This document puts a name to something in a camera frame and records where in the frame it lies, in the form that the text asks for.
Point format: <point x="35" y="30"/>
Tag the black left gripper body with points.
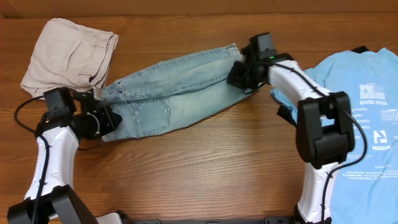
<point x="107" y="120"/>

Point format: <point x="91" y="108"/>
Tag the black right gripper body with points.
<point x="237" y="74"/>

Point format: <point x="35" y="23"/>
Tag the light blue denim shorts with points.
<point x="173" y="94"/>

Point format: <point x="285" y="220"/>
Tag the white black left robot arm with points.
<point x="70" y="117"/>

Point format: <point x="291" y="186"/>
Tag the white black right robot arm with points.
<point x="324" y="127"/>

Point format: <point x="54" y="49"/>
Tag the black garment under t-shirt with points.
<point x="286" y="112"/>

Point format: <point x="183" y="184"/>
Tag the folded beige shorts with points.
<point x="69" y="55"/>

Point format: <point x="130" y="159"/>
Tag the light blue printed t-shirt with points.
<point x="366" y="192"/>

